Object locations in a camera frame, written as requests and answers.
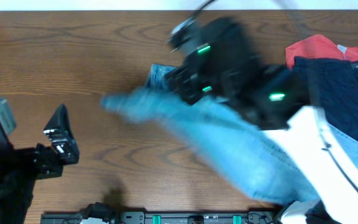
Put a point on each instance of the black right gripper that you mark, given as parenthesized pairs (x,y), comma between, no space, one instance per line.
(183,83)

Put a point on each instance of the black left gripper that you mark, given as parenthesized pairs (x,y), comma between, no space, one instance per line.
(46,160)

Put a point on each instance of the light blue denim jeans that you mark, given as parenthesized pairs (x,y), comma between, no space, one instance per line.
(232,147)

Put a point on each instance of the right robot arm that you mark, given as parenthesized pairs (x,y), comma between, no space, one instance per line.
(220,62)

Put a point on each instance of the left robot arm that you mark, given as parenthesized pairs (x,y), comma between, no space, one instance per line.
(16,194)

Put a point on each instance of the red folded garment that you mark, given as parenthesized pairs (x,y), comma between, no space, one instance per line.
(319,46)

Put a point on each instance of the dark navy folded garment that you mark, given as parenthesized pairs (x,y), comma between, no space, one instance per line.
(337,82)

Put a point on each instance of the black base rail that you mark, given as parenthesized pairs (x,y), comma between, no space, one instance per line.
(99,213)

